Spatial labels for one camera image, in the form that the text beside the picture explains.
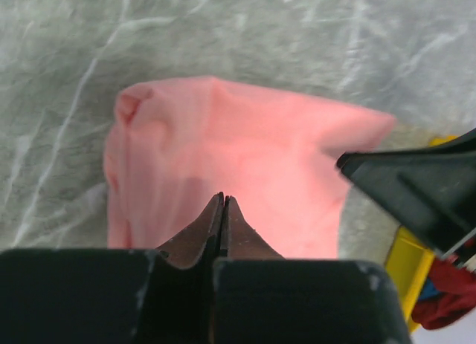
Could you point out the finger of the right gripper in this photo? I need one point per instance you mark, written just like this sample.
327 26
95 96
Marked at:
429 191

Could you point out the yellow plastic bin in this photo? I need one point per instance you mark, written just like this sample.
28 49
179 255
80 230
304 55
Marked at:
408 263

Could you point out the blue t shirt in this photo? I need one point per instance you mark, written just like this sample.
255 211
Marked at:
428 291

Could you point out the pink t shirt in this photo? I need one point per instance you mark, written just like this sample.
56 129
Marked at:
177 142

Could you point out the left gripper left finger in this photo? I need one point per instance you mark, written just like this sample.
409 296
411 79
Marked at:
161 295

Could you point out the red t shirt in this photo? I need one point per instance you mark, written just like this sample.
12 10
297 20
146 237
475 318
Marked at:
444 310

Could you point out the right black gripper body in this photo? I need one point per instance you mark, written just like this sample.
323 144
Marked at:
464 256

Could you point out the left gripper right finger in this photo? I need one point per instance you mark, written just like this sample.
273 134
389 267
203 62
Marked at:
275 300

